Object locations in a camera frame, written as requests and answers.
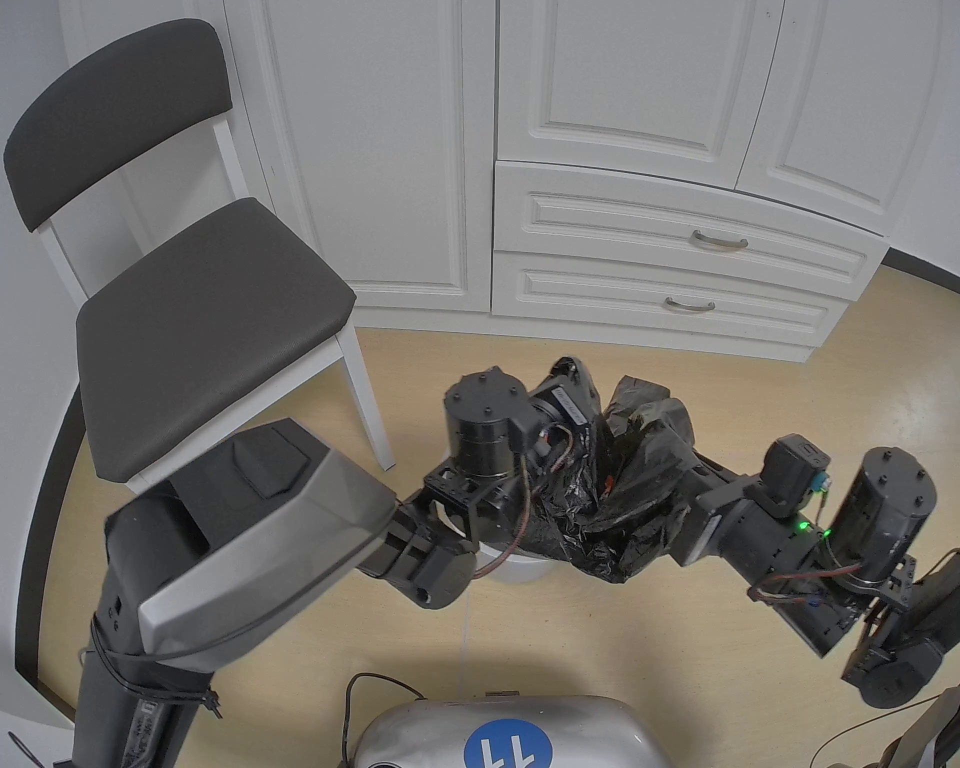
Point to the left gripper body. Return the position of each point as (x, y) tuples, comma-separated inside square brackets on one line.
[(559, 420)]

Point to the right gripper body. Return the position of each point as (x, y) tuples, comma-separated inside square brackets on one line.
[(757, 540)]

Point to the black plastic bag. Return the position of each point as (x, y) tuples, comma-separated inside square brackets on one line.
[(645, 465)]

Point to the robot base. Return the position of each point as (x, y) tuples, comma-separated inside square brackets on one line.
[(510, 731)]

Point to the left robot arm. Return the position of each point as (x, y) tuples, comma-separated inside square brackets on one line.
[(255, 540)]

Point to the white trash bin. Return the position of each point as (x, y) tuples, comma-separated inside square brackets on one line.
[(521, 568)]

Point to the white wardrobe with drawers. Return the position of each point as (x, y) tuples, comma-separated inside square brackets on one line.
[(615, 90)]

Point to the white chair dark grey seat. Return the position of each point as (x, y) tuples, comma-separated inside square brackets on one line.
[(210, 315)]

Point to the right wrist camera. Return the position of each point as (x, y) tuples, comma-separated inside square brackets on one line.
[(795, 469)]

